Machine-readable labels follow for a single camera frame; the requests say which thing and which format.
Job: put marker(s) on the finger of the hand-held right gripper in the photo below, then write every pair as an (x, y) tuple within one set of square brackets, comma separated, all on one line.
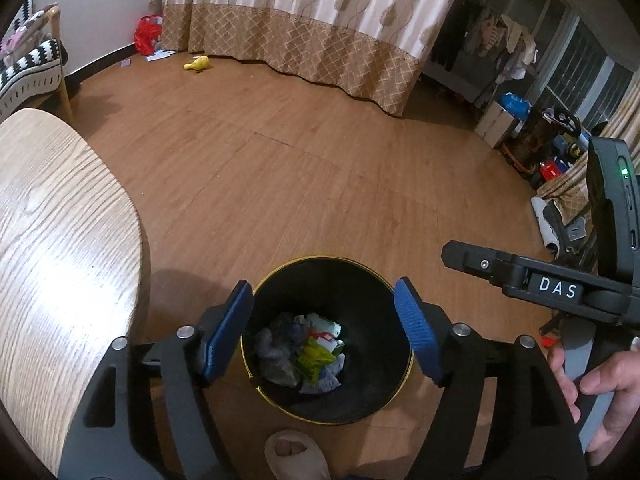
[(475, 262)]

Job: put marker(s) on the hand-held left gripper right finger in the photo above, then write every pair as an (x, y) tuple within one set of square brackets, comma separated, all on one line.
[(416, 332)]

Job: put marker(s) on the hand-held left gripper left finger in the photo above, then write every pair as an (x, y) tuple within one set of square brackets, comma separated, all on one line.
[(225, 332)]

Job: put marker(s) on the black yellow-rimmed trash bin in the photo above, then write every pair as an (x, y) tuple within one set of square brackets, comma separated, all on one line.
[(360, 310)]

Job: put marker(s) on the yellow-green wrapper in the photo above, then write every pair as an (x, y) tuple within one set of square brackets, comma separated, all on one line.
[(315, 357)]

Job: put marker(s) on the person's right hand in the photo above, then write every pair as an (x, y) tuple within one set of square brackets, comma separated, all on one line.
[(620, 375)]

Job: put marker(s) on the crumpled white tissue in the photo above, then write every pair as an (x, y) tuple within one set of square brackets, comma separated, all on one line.
[(277, 347)]

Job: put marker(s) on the white-grey shoe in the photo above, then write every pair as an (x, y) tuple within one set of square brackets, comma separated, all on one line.
[(547, 225)]

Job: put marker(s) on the pile of toys and clutter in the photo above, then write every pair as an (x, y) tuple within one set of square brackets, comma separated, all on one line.
[(570, 187)]

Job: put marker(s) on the white packet with red print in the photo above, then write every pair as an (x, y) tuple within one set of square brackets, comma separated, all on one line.
[(325, 327)]

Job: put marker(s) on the small red toy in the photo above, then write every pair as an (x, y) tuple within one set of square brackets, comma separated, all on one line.
[(549, 170)]

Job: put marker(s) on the white-blue crumpled wrapper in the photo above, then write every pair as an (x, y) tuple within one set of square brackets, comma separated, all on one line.
[(327, 382)]

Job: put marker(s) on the brown patterned container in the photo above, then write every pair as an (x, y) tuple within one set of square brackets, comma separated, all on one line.
[(530, 140)]

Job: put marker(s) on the toy car steering wheel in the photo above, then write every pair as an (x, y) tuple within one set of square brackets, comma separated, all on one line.
[(562, 119)]

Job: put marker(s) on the white slipper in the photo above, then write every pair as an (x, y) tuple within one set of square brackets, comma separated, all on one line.
[(295, 455)]

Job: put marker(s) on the cardboard box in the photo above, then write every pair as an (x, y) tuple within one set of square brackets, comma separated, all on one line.
[(495, 122)]

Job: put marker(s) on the blue plastic bag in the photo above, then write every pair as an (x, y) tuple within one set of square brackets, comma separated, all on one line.
[(515, 104)]

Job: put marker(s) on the round wooden table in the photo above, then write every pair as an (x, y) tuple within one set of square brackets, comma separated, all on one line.
[(60, 260)]

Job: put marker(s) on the barred window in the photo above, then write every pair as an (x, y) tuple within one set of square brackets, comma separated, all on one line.
[(575, 45)]

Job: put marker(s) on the hanging clothes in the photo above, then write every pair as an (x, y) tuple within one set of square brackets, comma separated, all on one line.
[(510, 45)]

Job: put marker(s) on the yellow plush toy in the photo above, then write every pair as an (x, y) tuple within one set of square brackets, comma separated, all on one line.
[(197, 63)]

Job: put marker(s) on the white paper sheet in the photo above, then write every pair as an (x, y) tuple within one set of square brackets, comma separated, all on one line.
[(160, 55)]

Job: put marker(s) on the beige patterned curtain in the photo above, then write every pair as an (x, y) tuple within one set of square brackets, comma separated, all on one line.
[(310, 25)]

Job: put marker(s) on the red plastic bag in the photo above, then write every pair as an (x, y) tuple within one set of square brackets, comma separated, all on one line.
[(146, 35)]

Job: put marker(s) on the wooden chair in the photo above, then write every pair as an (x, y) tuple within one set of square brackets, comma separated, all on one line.
[(59, 50)]

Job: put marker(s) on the pink patterned pillow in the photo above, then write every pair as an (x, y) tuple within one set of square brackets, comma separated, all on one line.
[(20, 30)]

